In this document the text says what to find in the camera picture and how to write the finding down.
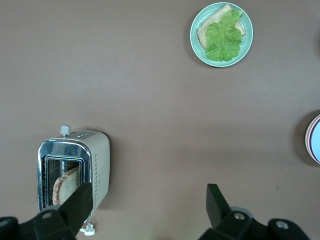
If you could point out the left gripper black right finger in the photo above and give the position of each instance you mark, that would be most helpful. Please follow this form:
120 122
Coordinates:
240 227

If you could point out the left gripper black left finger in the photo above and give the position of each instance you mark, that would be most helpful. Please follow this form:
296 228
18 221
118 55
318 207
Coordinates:
50 222

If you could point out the blue plate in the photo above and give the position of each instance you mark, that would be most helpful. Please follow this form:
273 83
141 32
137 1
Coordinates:
317 142

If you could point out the white toaster plug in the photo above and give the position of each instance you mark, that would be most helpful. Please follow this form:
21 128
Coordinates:
88 229

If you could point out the round toast in toaster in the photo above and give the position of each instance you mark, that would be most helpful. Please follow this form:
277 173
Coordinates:
67 185

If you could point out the beige chrome toaster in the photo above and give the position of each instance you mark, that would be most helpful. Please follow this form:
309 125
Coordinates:
101 162

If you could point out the beige plate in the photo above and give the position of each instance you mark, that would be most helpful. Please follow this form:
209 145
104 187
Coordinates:
306 141

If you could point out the green plate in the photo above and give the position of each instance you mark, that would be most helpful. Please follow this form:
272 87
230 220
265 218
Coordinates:
197 47

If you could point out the green lettuce leaf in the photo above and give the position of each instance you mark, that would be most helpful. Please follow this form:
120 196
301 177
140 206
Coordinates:
223 40

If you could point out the brown bread slice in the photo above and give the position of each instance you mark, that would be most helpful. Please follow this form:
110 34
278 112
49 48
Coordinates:
211 23

